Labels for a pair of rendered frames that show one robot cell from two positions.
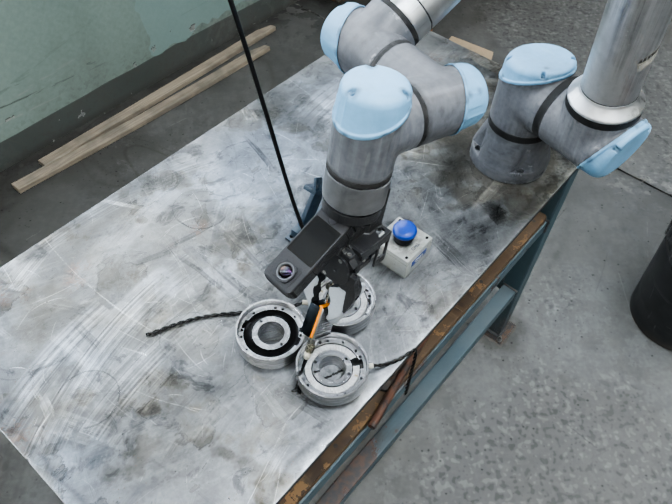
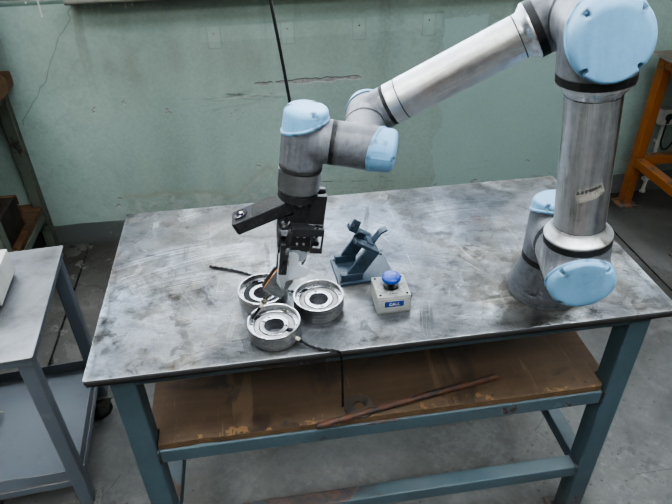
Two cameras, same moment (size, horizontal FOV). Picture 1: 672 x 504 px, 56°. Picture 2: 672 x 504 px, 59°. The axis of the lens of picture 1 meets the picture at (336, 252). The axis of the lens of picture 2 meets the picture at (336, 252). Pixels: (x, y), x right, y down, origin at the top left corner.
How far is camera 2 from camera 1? 0.71 m
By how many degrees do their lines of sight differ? 35
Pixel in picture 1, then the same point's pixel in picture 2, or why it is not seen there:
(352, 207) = (282, 185)
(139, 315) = (217, 257)
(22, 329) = (163, 237)
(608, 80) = (559, 206)
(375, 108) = (289, 115)
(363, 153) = (285, 145)
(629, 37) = (565, 167)
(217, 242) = not seen: hidden behind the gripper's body
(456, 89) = (366, 134)
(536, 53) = not seen: hidden behind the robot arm
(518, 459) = not seen: outside the picture
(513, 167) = (526, 288)
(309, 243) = (262, 205)
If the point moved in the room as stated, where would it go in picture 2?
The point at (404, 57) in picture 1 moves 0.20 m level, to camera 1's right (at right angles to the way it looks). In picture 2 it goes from (358, 114) to (458, 147)
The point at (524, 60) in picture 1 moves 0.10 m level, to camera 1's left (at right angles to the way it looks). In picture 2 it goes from (546, 195) to (501, 179)
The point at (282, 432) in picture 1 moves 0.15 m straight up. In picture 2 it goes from (220, 343) to (209, 284)
